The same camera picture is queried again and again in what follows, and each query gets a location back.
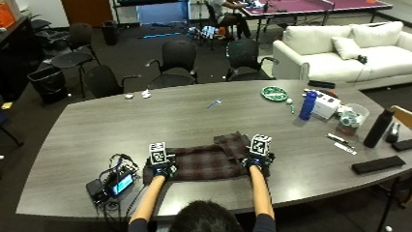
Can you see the person's left hand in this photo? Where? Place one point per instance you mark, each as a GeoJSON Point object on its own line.
{"type": "Point", "coordinates": [159, 170]}

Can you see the person's right hand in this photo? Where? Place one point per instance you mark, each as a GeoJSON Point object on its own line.
{"type": "Point", "coordinates": [257, 161]}

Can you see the dark plaid cloth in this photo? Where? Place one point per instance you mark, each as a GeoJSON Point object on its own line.
{"type": "Point", "coordinates": [205, 162]}

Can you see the white marker cube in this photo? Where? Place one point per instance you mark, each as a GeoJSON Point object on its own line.
{"type": "Point", "coordinates": [260, 145]}
{"type": "Point", "coordinates": [157, 153]}

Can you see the black device with lit screen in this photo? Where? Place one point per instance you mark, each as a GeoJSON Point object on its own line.
{"type": "Point", "coordinates": [121, 184]}

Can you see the black power bank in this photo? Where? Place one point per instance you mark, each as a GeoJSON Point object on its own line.
{"type": "Point", "coordinates": [95, 190]}

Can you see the green pen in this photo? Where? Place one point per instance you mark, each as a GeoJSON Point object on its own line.
{"type": "Point", "coordinates": [292, 108]}

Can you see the the person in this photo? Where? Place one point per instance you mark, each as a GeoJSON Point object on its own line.
{"type": "Point", "coordinates": [264, 224]}

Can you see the black and white marker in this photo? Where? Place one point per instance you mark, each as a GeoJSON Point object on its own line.
{"type": "Point", "coordinates": [337, 138]}

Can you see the small white ball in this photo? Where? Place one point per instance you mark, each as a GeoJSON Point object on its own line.
{"type": "Point", "coordinates": [289, 101]}

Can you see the blue water bottle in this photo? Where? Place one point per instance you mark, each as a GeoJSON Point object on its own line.
{"type": "Point", "coordinates": [307, 106]}

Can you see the white flat marker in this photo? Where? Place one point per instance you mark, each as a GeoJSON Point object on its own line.
{"type": "Point", "coordinates": [345, 148]}

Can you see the white cardboard box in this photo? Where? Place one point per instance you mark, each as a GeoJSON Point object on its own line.
{"type": "Point", "coordinates": [325, 105]}

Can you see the crumpled white paper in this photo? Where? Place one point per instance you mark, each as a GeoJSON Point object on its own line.
{"type": "Point", "coordinates": [147, 93]}

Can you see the small white paper scrap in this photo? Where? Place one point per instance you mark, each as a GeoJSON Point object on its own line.
{"type": "Point", "coordinates": [129, 96]}

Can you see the clear plastic container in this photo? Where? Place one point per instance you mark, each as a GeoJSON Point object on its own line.
{"type": "Point", "coordinates": [352, 120]}

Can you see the black and red gadget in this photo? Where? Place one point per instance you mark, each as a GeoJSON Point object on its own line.
{"type": "Point", "coordinates": [329, 93]}

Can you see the long black pouch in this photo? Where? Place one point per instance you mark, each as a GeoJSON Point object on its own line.
{"type": "Point", "coordinates": [377, 165]}

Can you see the flat black case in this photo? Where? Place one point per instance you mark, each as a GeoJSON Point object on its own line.
{"type": "Point", "coordinates": [321, 84]}

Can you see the black water bottle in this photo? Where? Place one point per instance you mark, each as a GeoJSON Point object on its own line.
{"type": "Point", "coordinates": [379, 129]}

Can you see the black mesh armchair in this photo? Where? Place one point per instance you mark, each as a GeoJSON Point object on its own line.
{"type": "Point", "coordinates": [243, 54]}
{"type": "Point", "coordinates": [177, 56]}
{"type": "Point", "coordinates": [101, 80]}

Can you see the black stapler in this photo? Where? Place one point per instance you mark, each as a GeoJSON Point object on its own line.
{"type": "Point", "coordinates": [392, 132]}

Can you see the white sofa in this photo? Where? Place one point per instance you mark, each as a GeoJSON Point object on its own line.
{"type": "Point", "coordinates": [329, 66]}

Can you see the black rectangular pad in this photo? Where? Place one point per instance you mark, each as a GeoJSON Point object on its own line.
{"type": "Point", "coordinates": [403, 145]}

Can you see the wooden chair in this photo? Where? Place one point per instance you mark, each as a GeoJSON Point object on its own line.
{"type": "Point", "coordinates": [403, 115]}

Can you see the black waste bin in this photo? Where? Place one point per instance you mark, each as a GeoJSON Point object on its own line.
{"type": "Point", "coordinates": [49, 83]}

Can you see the black armless chair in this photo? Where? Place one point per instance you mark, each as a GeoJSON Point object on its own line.
{"type": "Point", "coordinates": [72, 59]}

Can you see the black controller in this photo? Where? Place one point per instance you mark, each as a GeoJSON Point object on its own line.
{"type": "Point", "coordinates": [363, 59]}

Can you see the small white cushion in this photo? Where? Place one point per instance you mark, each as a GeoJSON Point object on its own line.
{"type": "Point", "coordinates": [345, 47]}

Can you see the pile of bags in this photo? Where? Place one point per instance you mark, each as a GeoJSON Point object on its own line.
{"type": "Point", "coordinates": [208, 32]}

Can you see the blue light strip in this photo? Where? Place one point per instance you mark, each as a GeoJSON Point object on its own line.
{"type": "Point", "coordinates": [160, 35]}

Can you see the tall black cylinder bin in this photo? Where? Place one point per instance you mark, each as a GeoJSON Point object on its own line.
{"type": "Point", "coordinates": [111, 32]}

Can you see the black office chair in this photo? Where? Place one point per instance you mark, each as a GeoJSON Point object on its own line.
{"type": "Point", "coordinates": [51, 37]}

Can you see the large white cushion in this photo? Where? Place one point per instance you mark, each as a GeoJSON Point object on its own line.
{"type": "Point", "coordinates": [377, 34]}

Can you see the blue panel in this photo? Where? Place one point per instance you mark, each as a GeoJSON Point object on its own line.
{"type": "Point", "coordinates": [163, 13]}

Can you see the dark cabinet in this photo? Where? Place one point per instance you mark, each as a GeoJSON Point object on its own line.
{"type": "Point", "coordinates": [15, 54]}

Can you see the purple table-tennis table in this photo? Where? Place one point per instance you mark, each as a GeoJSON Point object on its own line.
{"type": "Point", "coordinates": [308, 6]}

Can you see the brown wooden door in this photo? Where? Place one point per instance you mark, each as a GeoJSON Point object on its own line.
{"type": "Point", "coordinates": [85, 11]}

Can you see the orange box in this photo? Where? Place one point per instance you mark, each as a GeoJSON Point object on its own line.
{"type": "Point", "coordinates": [7, 16]}

